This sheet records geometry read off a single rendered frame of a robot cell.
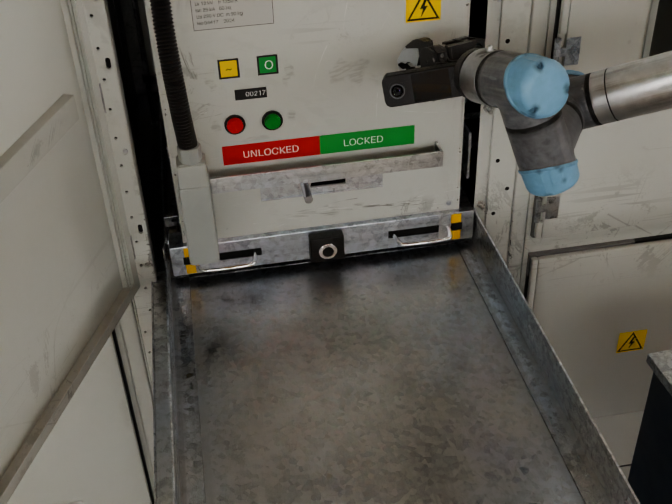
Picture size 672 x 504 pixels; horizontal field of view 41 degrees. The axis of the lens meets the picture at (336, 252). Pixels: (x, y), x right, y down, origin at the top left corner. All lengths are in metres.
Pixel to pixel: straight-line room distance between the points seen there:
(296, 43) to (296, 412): 0.56
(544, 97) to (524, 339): 0.46
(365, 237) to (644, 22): 0.58
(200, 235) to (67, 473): 0.69
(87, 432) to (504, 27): 1.08
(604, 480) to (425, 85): 0.58
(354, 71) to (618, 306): 0.77
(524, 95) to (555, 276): 0.69
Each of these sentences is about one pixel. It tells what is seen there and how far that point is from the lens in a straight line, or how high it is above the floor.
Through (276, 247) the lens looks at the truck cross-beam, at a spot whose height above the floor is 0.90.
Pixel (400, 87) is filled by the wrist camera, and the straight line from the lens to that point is 1.28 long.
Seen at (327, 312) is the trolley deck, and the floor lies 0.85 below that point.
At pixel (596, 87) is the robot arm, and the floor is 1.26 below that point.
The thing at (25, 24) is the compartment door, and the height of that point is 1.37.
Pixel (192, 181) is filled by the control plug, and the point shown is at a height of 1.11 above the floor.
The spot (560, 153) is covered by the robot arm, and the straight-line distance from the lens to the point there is 1.20.
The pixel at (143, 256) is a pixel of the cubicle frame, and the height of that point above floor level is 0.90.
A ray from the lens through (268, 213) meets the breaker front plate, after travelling 1.54.
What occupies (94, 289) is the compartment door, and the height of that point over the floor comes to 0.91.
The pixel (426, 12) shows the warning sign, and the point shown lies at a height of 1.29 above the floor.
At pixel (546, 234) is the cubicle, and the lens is 1.70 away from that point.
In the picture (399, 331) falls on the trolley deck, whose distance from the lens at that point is 1.46.
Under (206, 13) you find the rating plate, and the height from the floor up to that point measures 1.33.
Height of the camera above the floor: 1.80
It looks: 36 degrees down
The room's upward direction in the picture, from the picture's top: 2 degrees counter-clockwise
